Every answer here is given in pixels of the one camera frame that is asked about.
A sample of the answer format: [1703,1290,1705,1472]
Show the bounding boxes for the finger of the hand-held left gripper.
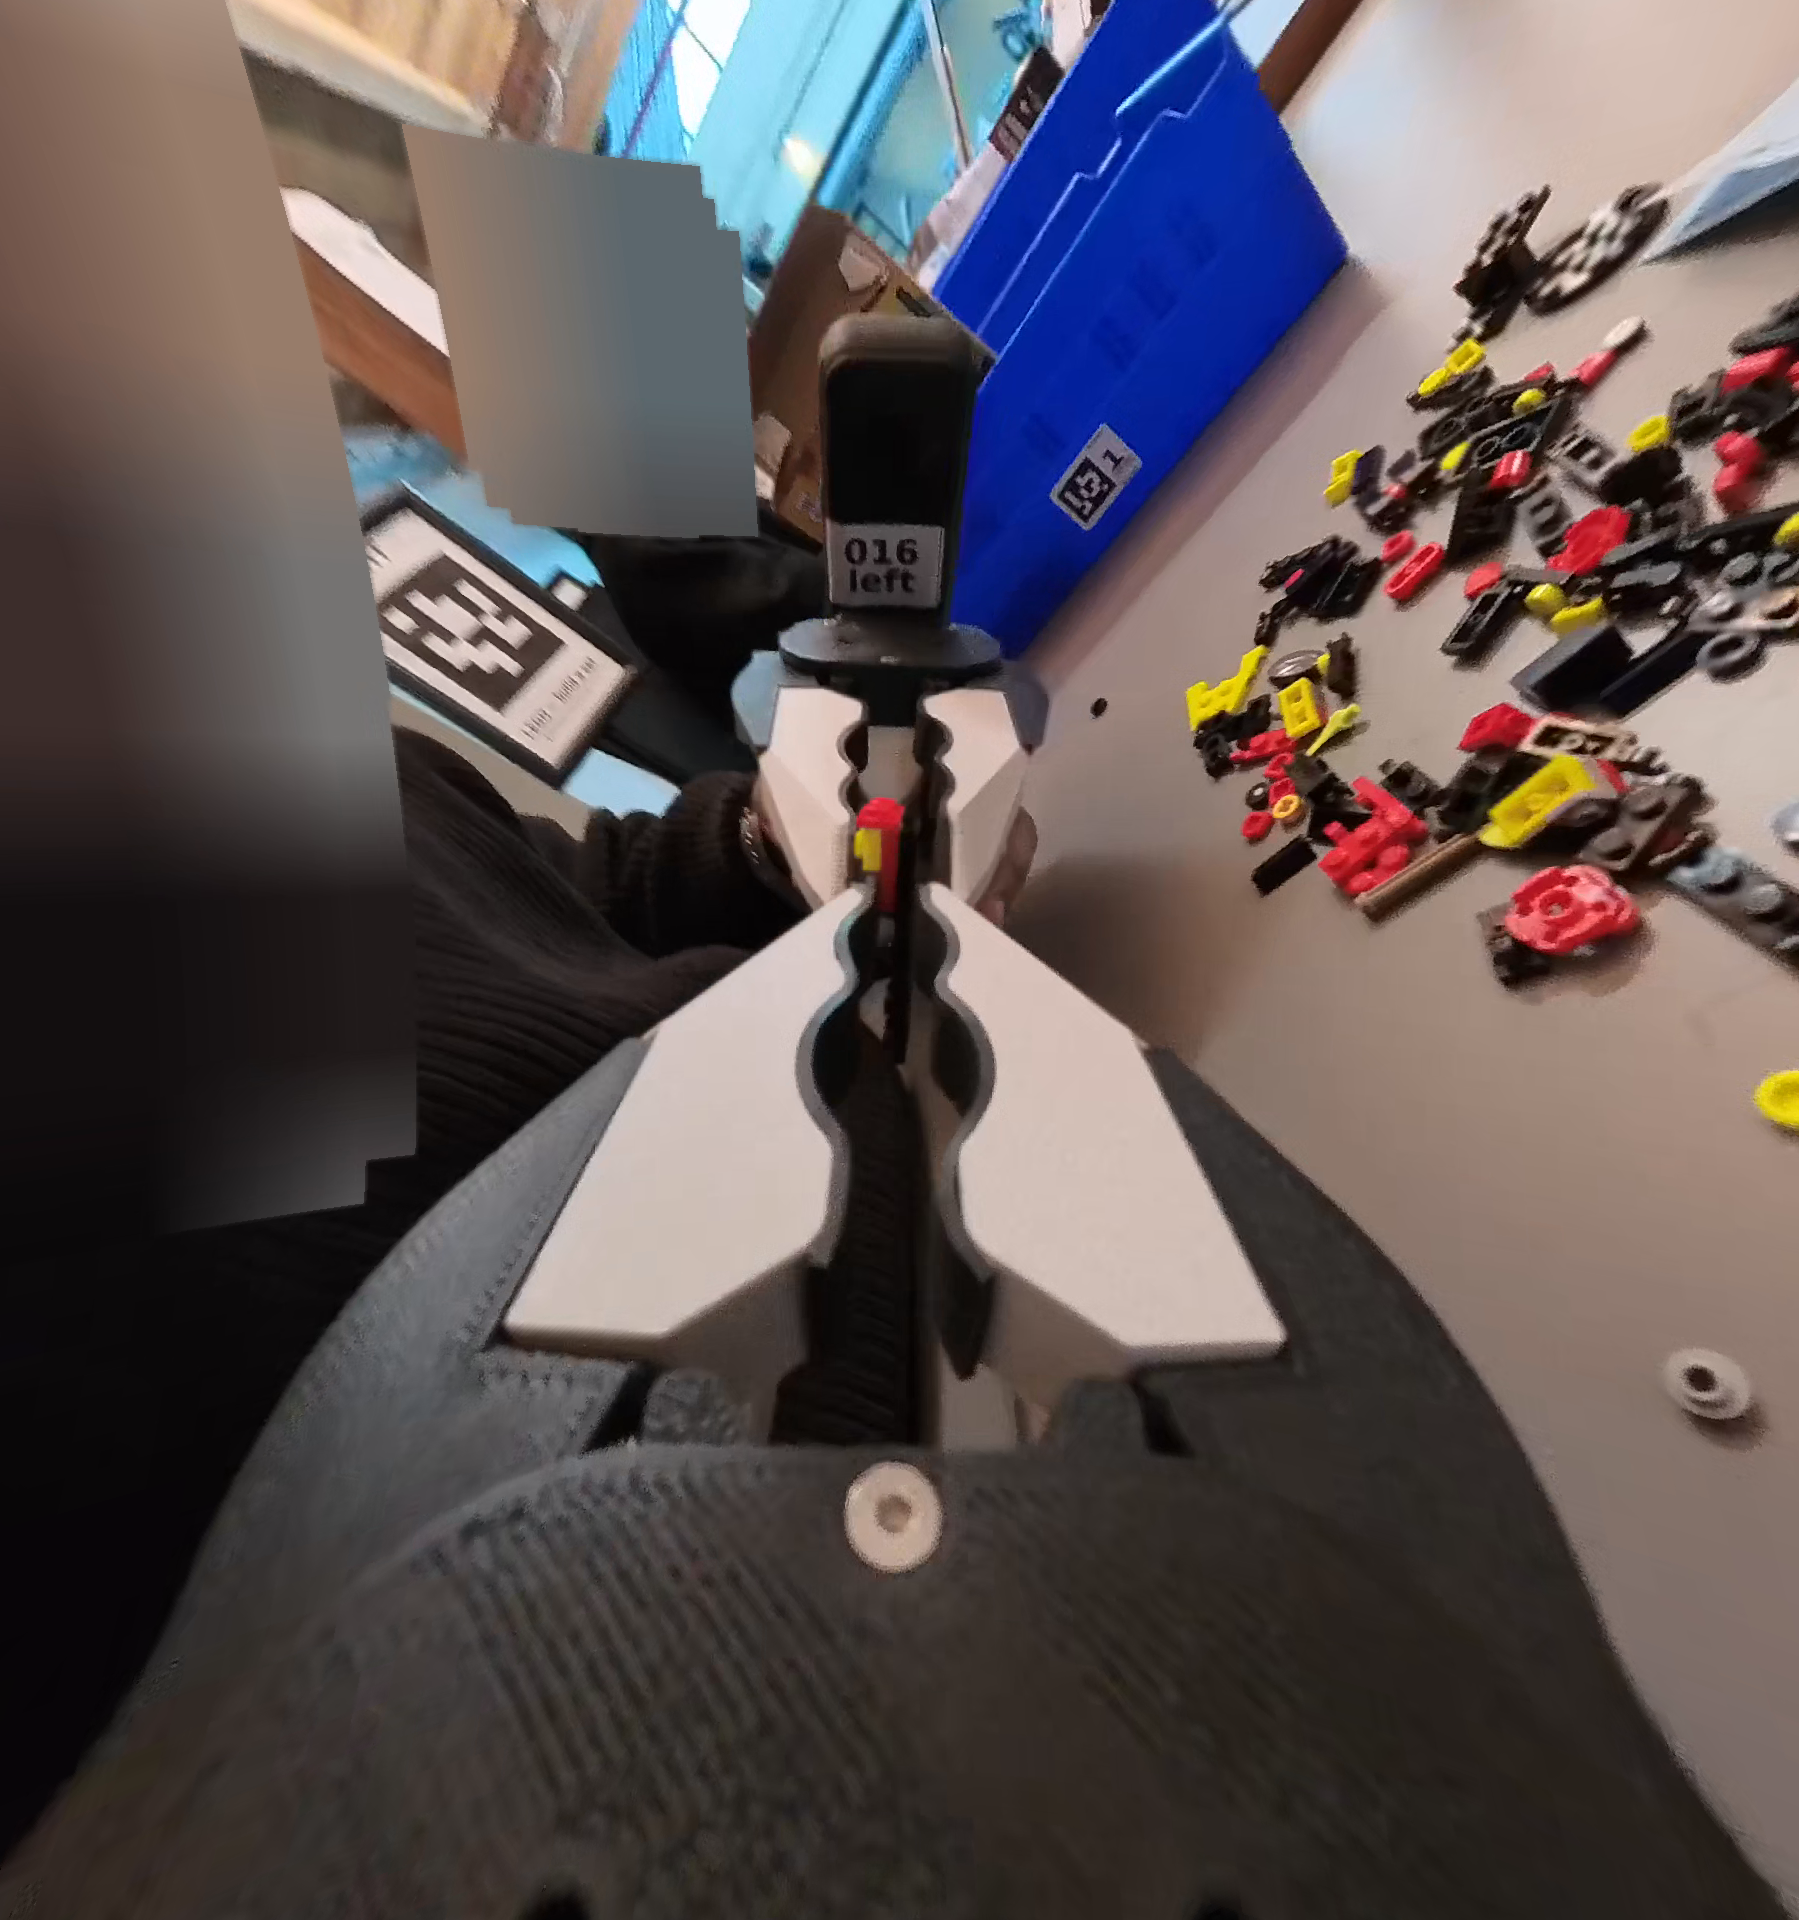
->
[756,690,870,911]
[917,690,1030,903]

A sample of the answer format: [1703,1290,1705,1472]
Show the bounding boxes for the person's left forearm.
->
[392,729,842,1186]

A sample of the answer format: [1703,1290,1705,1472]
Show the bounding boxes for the red yellow black lego assembly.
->
[847,798,935,1052]

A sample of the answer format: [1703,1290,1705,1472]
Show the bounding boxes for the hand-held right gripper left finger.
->
[501,885,881,1445]

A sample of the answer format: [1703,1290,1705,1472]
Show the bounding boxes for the pile of lego pieces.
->
[1183,188,1799,991]

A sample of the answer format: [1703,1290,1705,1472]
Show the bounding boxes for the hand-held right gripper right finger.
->
[917,885,1287,1445]

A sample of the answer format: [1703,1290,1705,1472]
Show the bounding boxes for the printed marker board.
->
[360,486,641,785]

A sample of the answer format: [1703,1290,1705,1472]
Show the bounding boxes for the black round lego plate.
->
[1527,181,1673,313]

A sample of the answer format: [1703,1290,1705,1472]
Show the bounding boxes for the instruction booklet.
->
[1641,0,1799,264]

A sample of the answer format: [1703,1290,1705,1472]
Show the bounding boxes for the person's left hand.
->
[985,806,1046,931]

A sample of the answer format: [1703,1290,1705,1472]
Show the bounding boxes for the brown cardboard box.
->
[749,202,990,542]

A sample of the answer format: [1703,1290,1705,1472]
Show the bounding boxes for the blue plastic bin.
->
[928,0,1351,664]

